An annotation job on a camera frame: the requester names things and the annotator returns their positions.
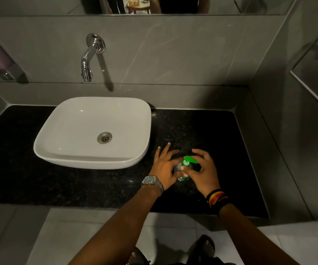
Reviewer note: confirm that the person's left hand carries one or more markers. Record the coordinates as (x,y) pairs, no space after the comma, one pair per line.
(161,169)

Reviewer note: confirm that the person's right hand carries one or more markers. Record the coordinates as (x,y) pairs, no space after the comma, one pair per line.
(207,176)

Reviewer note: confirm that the person's left thumb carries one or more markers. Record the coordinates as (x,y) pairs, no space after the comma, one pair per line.
(181,173)

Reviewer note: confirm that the person's left little finger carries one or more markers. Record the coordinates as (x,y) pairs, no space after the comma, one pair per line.
(157,155)

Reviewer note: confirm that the person's left middle finger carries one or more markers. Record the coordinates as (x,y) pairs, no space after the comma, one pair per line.
(173,155)

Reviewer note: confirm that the person's right thumb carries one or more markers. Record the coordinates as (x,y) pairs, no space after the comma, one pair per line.
(188,170)

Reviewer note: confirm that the green pump soap bottle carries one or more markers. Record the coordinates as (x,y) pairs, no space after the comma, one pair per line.
(187,162)

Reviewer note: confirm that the person's left forearm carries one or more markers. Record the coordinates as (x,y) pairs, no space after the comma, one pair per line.
(120,229)

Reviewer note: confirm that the person's right forearm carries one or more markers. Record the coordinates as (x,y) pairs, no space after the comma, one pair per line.
(247,237)

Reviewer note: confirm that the silver metal wristwatch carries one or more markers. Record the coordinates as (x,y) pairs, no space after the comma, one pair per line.
(151,181)

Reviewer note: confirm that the orange striped wristband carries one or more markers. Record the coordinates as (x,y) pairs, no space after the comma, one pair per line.
(216,198)

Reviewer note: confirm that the black thread wristband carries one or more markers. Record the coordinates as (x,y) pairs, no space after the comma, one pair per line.
(221,205)

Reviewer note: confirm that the metal sink drain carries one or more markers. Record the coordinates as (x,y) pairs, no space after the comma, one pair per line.
(104,137)

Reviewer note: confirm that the black sandal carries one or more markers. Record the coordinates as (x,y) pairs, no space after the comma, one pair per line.
(138,258)
(201,249)

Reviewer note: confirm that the white ceramic sink basin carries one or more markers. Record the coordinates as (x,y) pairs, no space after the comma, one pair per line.
(73,126)

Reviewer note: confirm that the chrome wall faucet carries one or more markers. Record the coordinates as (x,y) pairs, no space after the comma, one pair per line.
(88,56)

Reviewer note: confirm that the metal towel rail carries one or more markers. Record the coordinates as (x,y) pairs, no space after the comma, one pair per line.
(310,79)

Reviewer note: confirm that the wall mirror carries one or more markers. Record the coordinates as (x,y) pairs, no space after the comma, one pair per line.
(51,5)

